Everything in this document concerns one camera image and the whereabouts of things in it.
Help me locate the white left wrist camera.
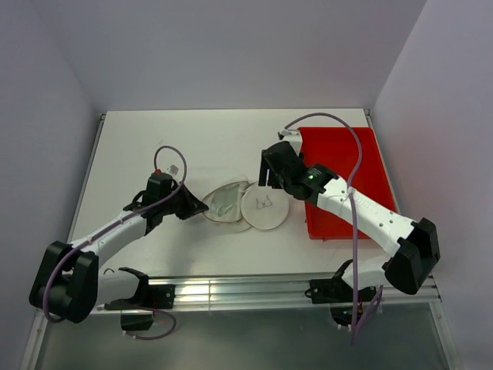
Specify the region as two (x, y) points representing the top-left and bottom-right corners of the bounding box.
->
(154, 164), (179, 178)

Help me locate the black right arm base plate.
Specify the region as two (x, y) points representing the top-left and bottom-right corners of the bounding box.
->
(304, 277), (354, 304)

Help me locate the aluminium mounting rail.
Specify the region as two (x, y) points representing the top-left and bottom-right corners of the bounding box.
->
(92, 271), (442, 315)

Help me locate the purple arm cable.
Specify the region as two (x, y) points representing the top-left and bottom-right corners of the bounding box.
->
(42, 145), (188, 341)
(284, 113), (384, 345)

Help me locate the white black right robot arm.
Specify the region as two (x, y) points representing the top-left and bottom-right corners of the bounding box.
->
(259, 141), (440, 302)

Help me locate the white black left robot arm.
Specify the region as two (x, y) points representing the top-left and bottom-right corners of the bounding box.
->
(29, 172), (209, 323)

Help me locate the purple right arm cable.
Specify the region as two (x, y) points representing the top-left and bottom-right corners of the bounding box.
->
(284, 113), (384, 345)

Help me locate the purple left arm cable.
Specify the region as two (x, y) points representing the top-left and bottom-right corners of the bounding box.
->
(42, 145), (188, 341)

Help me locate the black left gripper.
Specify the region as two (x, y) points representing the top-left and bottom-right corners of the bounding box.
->
(160, 181), (208, 220)

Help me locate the red plastic tray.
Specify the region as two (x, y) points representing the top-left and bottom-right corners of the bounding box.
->
(299, 127), (397, 241)

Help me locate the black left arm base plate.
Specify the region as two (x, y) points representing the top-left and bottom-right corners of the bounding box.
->
(120, 284), (177, 341)

